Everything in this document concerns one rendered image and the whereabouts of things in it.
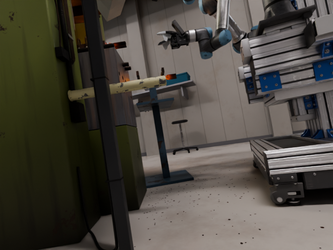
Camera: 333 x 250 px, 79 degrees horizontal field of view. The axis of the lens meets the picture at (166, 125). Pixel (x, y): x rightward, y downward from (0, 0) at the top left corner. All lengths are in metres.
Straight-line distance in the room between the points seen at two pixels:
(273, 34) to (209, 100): 3.31
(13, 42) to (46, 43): 0.14
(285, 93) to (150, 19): 4.35
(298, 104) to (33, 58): 1.33
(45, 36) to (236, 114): 3.74
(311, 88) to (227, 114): 3.15
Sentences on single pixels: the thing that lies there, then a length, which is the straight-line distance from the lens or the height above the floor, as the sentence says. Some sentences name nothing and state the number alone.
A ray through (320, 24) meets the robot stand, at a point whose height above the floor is 0.70.
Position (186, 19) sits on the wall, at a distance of 4.96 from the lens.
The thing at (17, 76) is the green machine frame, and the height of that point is 0.72.
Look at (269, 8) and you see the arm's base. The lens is 1.23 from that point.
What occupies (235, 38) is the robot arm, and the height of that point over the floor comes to 1.01.
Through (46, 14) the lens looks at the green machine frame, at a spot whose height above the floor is 0.96.
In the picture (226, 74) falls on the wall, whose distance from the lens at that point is 4.43.
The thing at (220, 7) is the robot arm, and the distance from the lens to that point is 1.45.
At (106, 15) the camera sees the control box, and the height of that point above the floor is 0.93.
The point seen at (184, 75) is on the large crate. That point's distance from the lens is 3.98.
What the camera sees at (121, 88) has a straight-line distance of 0.94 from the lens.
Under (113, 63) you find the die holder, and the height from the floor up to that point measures 0.82.
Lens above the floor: 0.37
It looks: 3 degrees up
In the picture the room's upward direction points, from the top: 9 degrees counter-clockwise
